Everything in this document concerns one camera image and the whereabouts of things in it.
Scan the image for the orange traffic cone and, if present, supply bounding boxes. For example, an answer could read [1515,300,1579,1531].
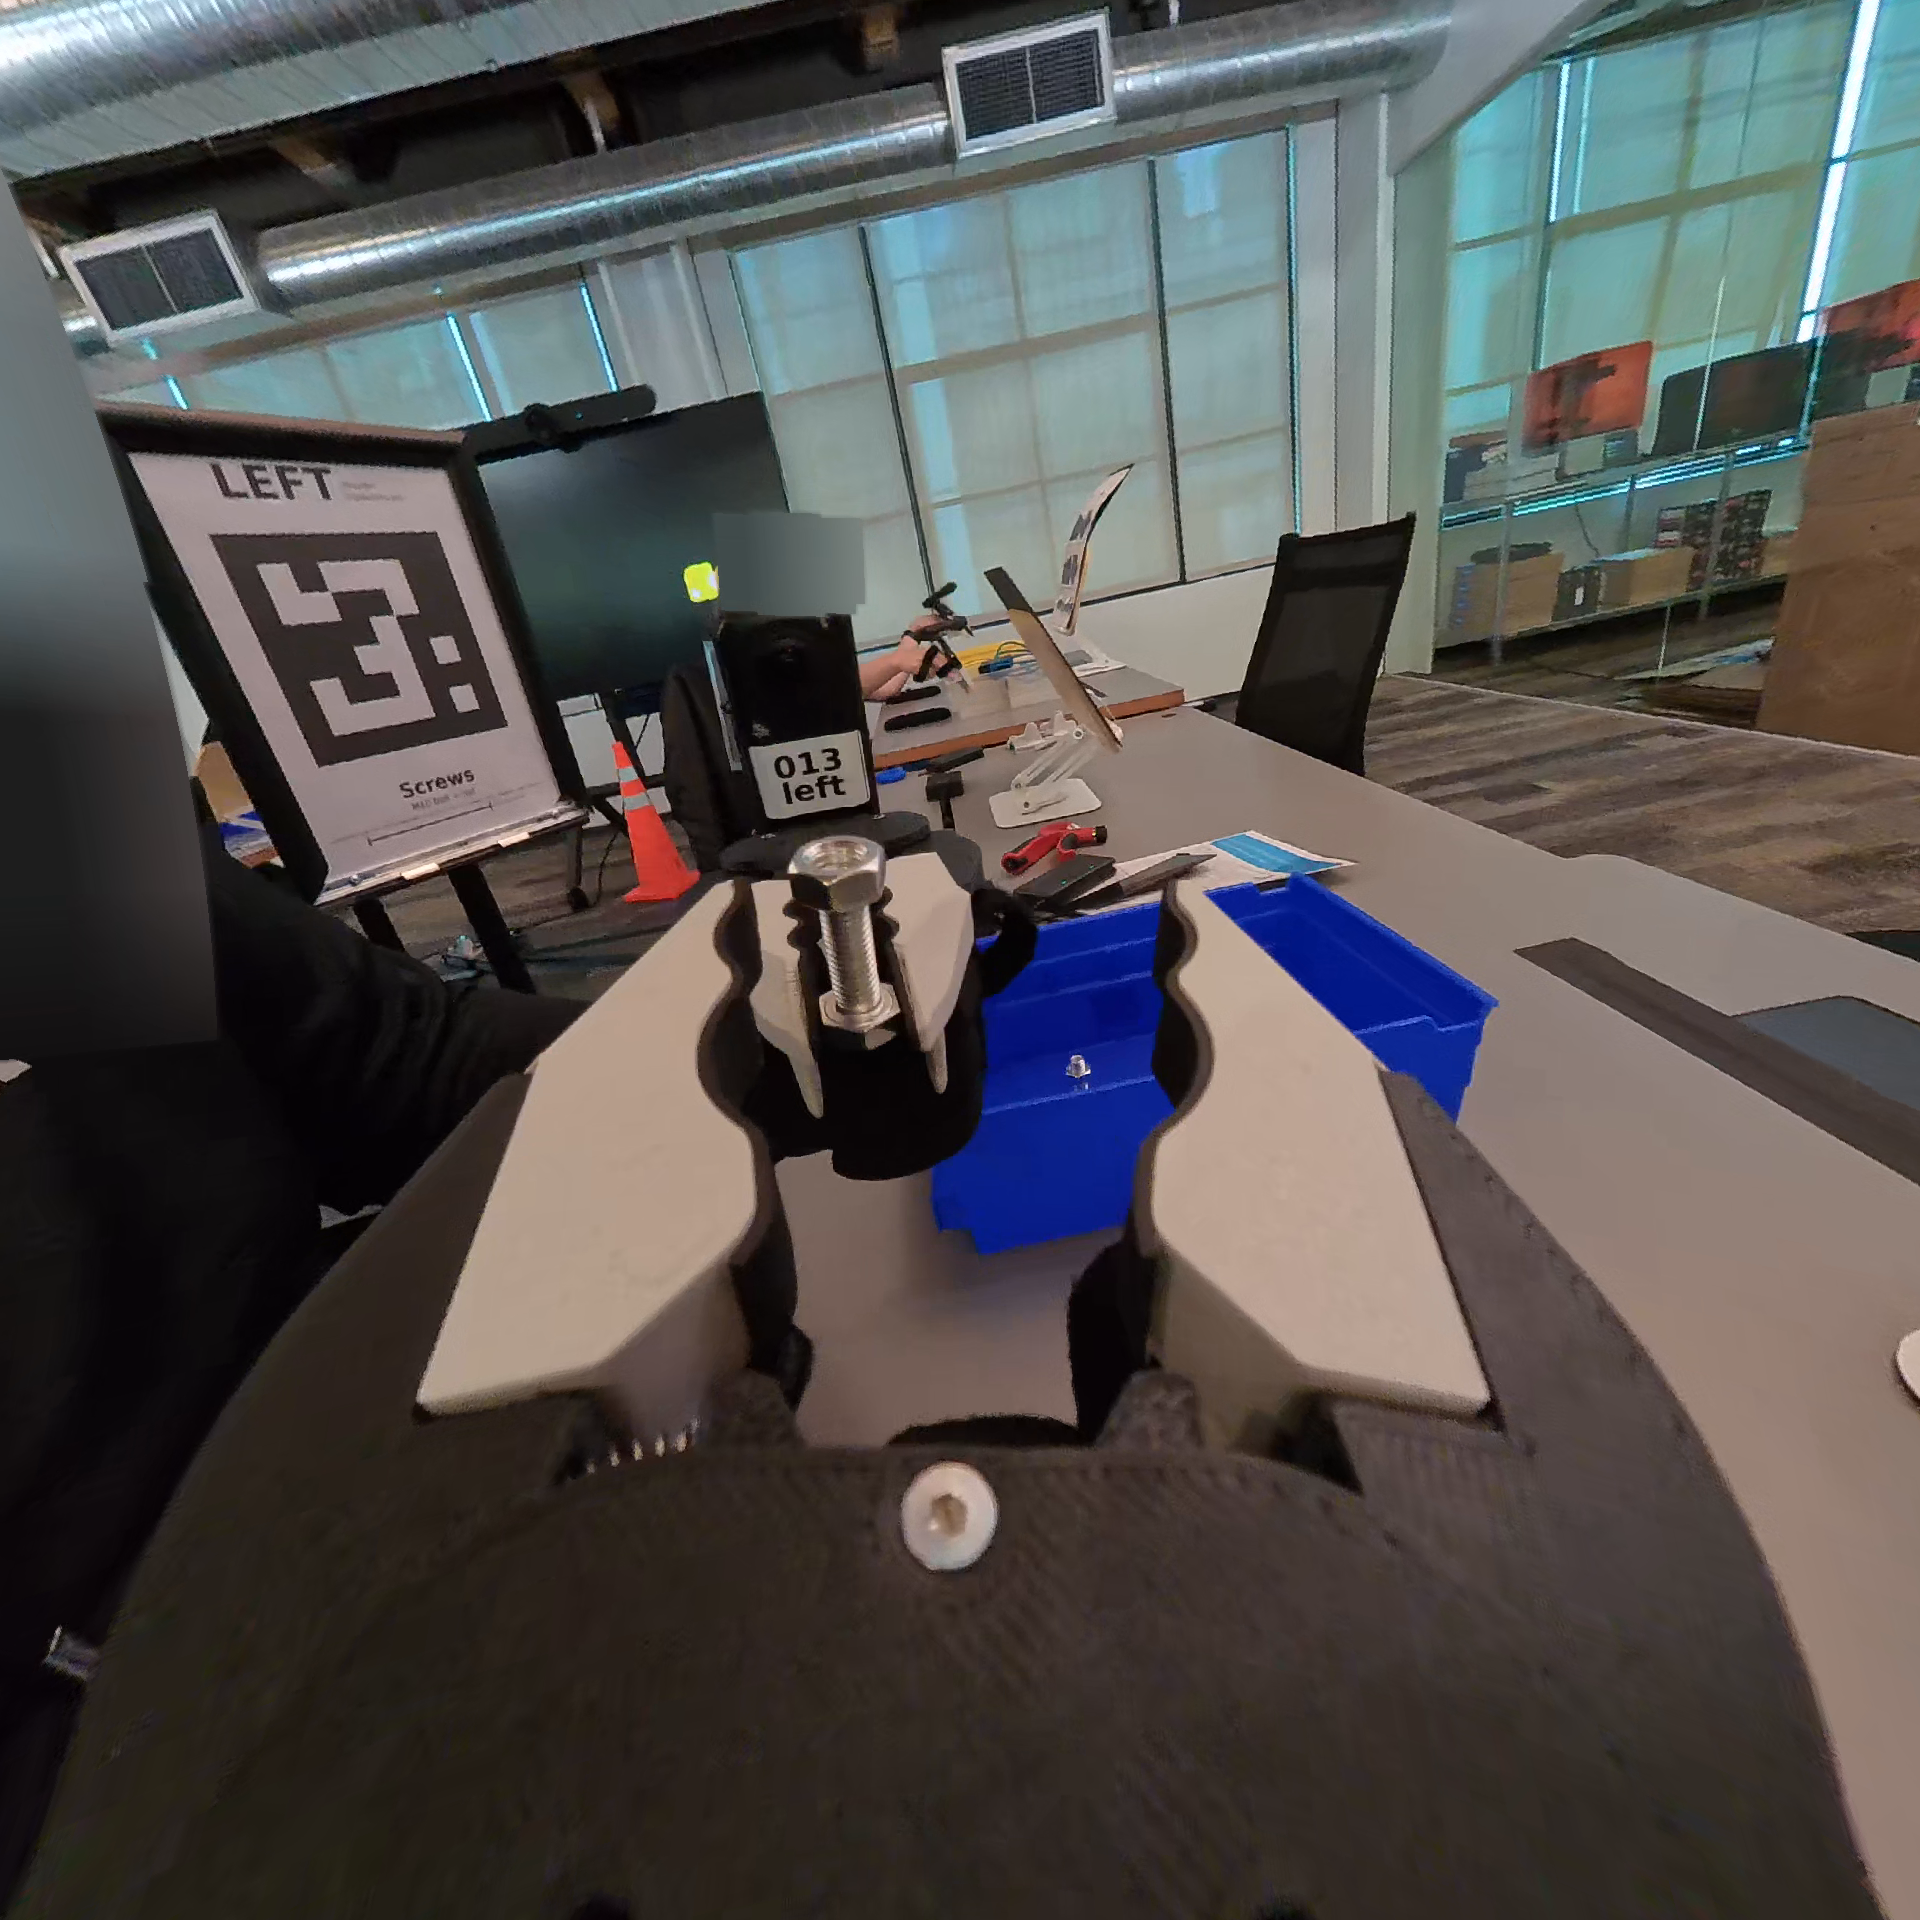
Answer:
[619,739,704,905]

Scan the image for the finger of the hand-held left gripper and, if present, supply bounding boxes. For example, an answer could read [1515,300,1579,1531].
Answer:
[748,876,828,1119]
[885,852,980,1090]

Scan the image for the black easel stand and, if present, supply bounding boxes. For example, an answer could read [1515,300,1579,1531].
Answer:
[322,690,666,994]

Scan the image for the brown edged desk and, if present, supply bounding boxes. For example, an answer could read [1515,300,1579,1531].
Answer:
[870,644,1188,765]

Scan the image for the large cardboard box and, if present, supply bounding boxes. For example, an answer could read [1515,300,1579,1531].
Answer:
[1755,406,1920,751]

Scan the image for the curved printed card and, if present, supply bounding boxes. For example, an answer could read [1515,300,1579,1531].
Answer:
[1050,466,1138,638]

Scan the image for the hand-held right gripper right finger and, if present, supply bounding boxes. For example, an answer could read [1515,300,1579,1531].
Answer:
[1073,876,1496,1448]

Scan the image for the white and blue leaflet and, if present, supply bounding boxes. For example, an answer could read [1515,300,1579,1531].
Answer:
[1207,828,1360,882]

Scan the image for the large black display screen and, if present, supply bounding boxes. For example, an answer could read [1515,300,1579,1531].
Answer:
[466,394,794,705]

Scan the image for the silver round air duct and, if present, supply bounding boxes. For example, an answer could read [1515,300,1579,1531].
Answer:
[255,81,962,309]
[0,0,1457,139]

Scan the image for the person's left forearm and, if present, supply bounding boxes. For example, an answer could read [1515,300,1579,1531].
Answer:
[210,841,603,1200]

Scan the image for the air vent grille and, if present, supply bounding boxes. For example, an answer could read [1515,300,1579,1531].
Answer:
[942,12,1121,159]
[60,209,261,343]

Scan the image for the black office chair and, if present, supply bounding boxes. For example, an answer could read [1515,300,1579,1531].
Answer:
[1234,513,1420,775]

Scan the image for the blue storage bin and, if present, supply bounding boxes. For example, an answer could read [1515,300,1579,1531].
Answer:
[931,874,1499,1257]

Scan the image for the dark table slot cover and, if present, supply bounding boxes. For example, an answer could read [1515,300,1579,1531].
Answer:
[1515,937,1920,1187]

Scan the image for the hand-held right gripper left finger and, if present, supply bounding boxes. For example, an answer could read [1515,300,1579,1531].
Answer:
[416,876,820,1426]

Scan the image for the black video bar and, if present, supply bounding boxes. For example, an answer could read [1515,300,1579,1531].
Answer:
[517,385,659,453]

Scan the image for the storage shelf with boxes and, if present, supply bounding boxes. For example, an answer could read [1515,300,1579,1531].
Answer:
[1439,285,1920,668]

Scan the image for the person's left hand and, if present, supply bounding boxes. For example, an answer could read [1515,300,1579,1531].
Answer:
[742,959,994,1181]

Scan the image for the framed marker sign board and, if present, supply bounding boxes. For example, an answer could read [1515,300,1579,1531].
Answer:
[96,406,591,907]

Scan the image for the tilted wooden board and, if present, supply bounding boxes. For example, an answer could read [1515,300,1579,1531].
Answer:
[983,567,1127,751]

